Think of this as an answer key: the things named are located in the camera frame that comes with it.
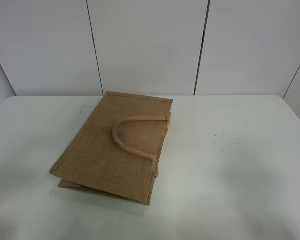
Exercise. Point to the brown linen tote bag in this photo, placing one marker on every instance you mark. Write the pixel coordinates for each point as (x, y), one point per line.
(118, 149)

